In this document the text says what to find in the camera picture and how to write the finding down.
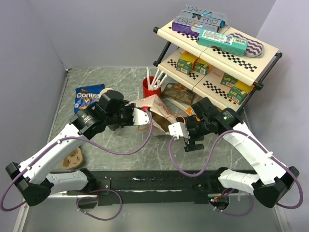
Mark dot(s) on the blue Doritos chip bag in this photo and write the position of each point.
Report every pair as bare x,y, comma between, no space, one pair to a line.
86,96

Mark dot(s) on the blue grey toothpaste box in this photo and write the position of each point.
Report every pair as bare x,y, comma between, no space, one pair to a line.
208,13

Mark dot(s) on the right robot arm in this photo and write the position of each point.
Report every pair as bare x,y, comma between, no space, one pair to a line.
272,179

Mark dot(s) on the brown paper takeout bag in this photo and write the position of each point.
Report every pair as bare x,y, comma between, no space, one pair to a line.
158,113

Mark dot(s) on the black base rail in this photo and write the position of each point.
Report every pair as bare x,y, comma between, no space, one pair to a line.
131,186

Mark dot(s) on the teal toothpaste box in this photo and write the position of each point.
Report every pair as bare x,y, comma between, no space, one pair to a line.
222,42

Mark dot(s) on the brown snack bag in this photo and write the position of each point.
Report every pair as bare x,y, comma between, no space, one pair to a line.
179,93

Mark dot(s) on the purple toothpaste box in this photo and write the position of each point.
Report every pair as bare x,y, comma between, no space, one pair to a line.
191,27

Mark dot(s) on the orange snack packet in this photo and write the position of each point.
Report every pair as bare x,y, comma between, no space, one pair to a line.
190,112

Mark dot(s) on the green yellow box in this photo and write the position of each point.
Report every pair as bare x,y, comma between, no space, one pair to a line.
202,66
228,81
186,62
239,92

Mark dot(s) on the white wrapped straws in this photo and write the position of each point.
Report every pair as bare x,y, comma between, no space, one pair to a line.
157,81

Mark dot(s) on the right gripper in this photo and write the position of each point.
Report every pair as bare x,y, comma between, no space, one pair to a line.
189,139

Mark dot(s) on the green yellow box far left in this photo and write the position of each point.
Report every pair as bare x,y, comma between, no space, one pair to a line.
186,62

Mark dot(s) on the cream two-tier shelf rack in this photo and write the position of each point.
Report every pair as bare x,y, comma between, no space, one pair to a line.
251,71

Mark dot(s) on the green yellow box right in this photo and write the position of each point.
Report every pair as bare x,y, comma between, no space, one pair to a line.
239,92

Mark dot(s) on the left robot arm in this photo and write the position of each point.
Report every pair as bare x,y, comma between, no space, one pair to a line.
33,177

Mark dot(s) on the purple wavy sleep mask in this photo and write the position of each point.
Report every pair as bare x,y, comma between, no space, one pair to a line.
254,49

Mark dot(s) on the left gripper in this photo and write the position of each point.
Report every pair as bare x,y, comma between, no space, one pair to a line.
133,111

